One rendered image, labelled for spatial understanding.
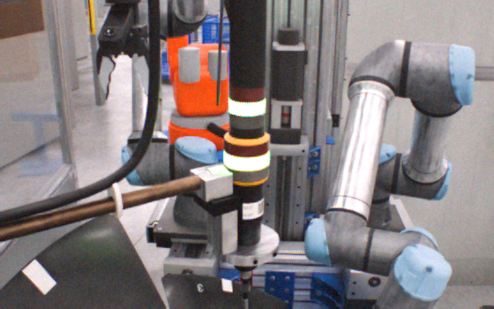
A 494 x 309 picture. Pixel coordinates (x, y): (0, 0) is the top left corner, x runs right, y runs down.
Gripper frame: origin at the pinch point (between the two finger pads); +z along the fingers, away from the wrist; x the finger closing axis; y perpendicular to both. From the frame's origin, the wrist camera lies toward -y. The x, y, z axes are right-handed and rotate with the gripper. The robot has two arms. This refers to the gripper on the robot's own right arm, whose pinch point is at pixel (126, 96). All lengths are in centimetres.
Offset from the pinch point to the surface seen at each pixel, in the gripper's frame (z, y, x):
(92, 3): 15, 503, 172
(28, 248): 59, 31, 46
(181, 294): 24.4, -31.5, -14.5
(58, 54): 4, 76, 45
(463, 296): 148, 121, -150
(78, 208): -7, -60, -11
